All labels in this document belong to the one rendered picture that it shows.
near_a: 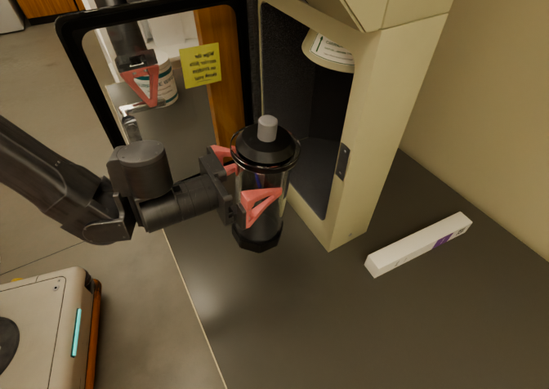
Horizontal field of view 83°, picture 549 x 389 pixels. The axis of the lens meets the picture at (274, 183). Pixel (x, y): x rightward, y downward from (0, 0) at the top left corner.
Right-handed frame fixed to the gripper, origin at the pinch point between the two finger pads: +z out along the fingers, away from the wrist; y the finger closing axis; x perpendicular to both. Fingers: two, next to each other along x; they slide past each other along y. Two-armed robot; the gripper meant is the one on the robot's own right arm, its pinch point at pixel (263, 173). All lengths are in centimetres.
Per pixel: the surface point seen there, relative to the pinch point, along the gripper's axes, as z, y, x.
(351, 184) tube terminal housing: 13.3, -7.6, 1.3
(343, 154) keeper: 11.0, -5.9, -5.0
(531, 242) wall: 57, -29, 20
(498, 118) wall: 55, -8, -1
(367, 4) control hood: 6.3, -7.1, -27.1
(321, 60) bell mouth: 11.8, 4.6, -15.5
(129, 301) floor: -39, 56, 122
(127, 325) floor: -42, 45, 122
